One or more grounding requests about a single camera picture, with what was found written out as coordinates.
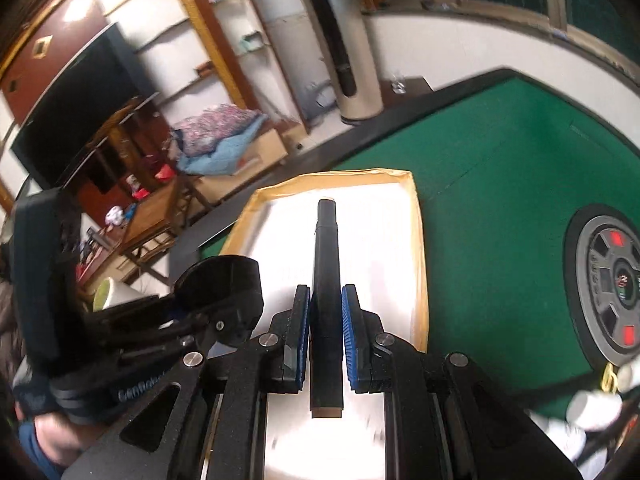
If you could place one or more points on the black marker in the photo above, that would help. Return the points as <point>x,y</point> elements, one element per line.
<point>326,345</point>

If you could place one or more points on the tower air conditioner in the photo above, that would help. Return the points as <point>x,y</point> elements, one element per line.
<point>326,39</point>

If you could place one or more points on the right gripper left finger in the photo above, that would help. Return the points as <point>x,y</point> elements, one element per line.
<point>288,365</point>

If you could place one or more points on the wooden chair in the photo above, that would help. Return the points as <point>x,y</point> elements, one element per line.
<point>153,229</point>

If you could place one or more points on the green white bin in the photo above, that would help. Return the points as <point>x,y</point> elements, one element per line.
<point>111,293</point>

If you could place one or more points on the pile of folded clothes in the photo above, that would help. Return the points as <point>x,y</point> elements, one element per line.
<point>213,142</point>

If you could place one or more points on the white wall shelves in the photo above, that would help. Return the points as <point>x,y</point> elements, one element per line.
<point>202,53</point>

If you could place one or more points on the gold lined tray box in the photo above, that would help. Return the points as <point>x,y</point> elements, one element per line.
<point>381,247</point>

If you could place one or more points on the black flat television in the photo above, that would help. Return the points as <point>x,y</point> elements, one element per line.
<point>96,83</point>

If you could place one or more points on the round table centre console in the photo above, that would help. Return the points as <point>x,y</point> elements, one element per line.
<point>601,279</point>

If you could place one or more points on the white pill bottle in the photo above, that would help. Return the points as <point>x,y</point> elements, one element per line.
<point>593,410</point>

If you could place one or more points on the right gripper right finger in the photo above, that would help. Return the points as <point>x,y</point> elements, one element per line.
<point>367,346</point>

